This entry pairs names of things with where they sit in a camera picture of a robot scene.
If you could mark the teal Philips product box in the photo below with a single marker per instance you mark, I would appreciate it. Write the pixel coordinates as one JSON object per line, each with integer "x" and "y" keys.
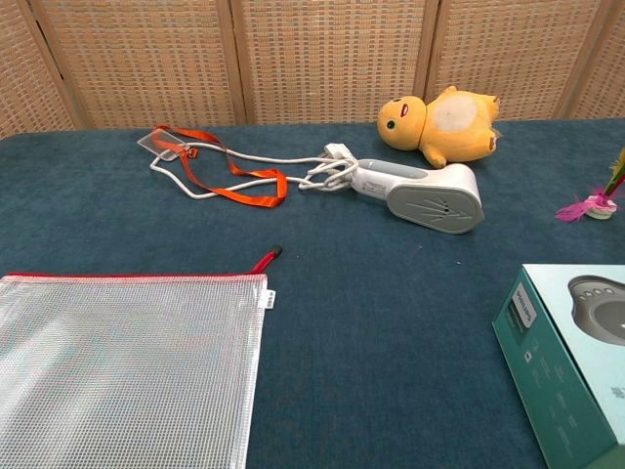
{"x": 552, "y": 371}

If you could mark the white mesh zipper pouch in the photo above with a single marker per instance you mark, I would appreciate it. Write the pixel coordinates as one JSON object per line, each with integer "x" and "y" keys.
{"x": 122, "y": 366}

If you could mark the yellow plush toy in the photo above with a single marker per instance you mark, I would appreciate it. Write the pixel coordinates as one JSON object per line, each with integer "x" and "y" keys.
{"x": 454, "y": 132}

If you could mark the colourful feather shuttlecock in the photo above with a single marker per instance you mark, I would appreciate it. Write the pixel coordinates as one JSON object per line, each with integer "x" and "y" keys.
{"x": 599, "y": 205}

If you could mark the woven wicker folding screen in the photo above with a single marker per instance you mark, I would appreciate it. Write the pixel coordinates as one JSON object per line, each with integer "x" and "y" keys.
{"x": 322, "y": 58}

